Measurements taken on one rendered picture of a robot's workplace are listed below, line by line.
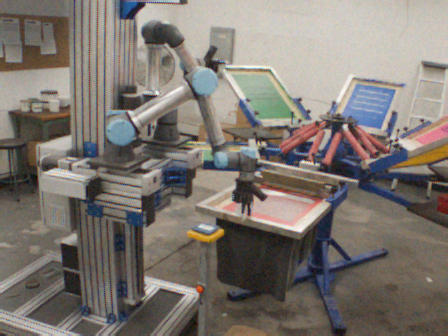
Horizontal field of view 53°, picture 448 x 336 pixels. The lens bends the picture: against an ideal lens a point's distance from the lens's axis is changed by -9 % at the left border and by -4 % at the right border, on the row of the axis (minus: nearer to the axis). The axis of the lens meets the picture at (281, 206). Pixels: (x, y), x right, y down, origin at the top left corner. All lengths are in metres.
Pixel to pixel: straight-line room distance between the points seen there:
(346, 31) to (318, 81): 0.83
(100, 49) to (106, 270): 1.19
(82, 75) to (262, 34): 5.14
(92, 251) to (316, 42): 5.11
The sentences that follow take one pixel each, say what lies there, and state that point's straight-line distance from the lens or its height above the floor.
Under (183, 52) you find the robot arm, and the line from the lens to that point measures 2.69.
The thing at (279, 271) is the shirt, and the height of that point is 0.70.
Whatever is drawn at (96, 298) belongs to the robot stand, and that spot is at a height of 0.35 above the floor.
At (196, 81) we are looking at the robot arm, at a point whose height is 1.65.
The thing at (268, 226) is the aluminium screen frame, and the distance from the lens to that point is 2.31.
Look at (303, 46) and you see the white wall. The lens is 7.15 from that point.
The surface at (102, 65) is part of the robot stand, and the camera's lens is 2.44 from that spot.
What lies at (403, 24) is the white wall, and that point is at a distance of 6.79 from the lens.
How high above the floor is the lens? 1.87
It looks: 20 degrees down
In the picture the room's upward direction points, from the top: 6 degrees clockwise
